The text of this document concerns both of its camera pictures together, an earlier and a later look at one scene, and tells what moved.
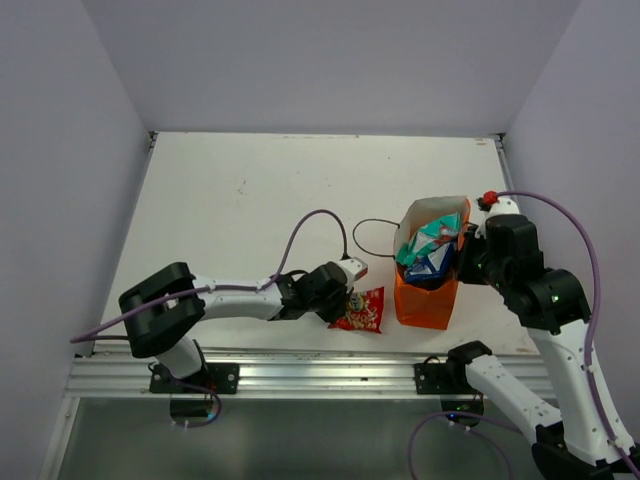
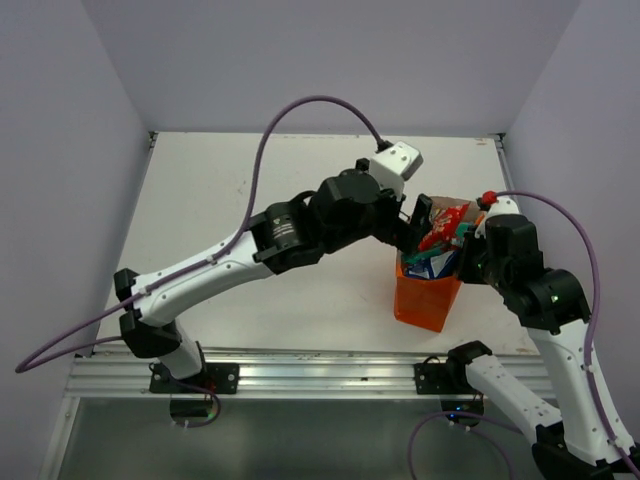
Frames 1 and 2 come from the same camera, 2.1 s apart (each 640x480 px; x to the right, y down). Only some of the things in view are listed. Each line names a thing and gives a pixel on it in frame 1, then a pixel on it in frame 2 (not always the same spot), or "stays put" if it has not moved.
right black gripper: (470, 240) stays put
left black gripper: (343, 293) to (400, 232)
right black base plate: (435, 379) stays put
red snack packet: (364, 311) to (443, 225)
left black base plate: (223, 378) stays put
